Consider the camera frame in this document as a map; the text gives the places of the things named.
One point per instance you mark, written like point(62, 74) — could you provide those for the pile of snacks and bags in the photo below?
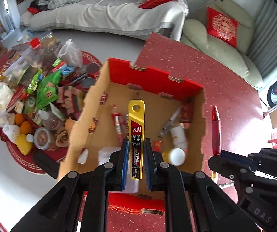
point(42, 91)

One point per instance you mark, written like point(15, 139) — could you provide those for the white bottle yellow label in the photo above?
point(174, 156)

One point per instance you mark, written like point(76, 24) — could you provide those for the grey covered sofa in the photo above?
point(134, 18)

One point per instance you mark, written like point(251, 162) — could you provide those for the red cardboard fruit box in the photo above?
point(147, 98)

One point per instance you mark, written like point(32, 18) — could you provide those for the green armchair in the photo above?
point(195, 35)

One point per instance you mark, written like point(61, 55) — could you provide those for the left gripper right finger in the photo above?
point(148, 163)

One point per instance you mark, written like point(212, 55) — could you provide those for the small white pill bottle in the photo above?
point(179, 139)

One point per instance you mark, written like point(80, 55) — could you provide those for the red lighter tube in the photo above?
point(157, 146)

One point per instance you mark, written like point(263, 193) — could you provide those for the black clear gel pen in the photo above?
point(170, 123)

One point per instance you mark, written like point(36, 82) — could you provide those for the red embroidered cushion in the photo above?
point(222, 27)

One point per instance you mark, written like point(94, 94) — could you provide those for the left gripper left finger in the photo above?
point(124, 153)

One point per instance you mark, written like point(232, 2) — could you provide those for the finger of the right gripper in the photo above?
point(236, 157)

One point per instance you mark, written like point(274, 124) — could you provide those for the red transparent pen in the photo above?
point(216, 131)

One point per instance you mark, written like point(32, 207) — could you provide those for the yellow utility blade case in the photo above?
point(136, 127)

